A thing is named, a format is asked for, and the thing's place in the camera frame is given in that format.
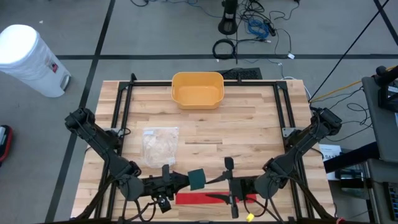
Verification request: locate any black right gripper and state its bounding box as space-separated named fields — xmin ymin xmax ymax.
xmin=205 ymin=157 xmax=259 ymax=219

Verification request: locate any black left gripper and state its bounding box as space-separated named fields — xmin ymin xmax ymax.
xmin=136 ymin=164 xmax=192 ymax=214

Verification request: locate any green elastic bandage roll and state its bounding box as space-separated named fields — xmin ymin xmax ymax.
xmin=187 ymin=168 xmax=207 ymax=191

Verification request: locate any red elastic bandage strip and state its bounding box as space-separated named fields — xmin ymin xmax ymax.
xmin=175 ymin=191 xmax=257 ymax=205

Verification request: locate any clear plastic zip bag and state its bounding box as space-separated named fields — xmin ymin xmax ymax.
xmin=142 ymin=126 xmax=180 ymax=169

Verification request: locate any yellow plastic bin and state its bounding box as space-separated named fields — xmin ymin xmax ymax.
xmin=170 ymin=72 xmax=225 ymax=110

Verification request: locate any white printed box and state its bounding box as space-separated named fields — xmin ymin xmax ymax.
xmin=319 ymin=143 xmax=343 ymax=181

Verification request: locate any black keyboard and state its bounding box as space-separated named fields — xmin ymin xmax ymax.
xmin=217 ymin=67 xmax=263 ymax=80

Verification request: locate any dark blue bar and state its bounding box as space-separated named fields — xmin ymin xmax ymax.
xmin=323 ymin=141 xmax=381 ymax=174

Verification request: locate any black stand base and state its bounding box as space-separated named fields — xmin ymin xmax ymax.
xmin=217 ymin=0 xmax=239 ymax=35

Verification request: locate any grey cart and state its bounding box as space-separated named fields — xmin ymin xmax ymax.
xmin=362 ymin=76 xmax=398 ymax=164

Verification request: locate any red and black case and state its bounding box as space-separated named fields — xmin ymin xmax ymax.
xmin=0 ymin=124 xmax=14 ymax=163

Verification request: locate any black device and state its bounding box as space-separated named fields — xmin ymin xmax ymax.
xmin=374 ymin=65 xmax=398 ymax=113

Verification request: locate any thin black slanted pole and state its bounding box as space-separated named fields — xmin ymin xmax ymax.
xmin=309 ymin=0 xmax=390 ymax=102

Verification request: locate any white trash can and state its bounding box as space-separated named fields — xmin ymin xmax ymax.
xmin=0 ymin=24 xmax=72 ymax=98

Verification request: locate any coiled black cable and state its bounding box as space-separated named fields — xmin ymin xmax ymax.
xmin=212 ymin=38 xmax=237 ymax=60

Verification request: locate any yellow floor cable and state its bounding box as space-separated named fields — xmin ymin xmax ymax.
xmin=309 ymin=65 xmax=398 ymax=103

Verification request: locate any blue floor cable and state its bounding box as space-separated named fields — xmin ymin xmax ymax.
xmin=247 ymin=19 xmax=270 ymax=40

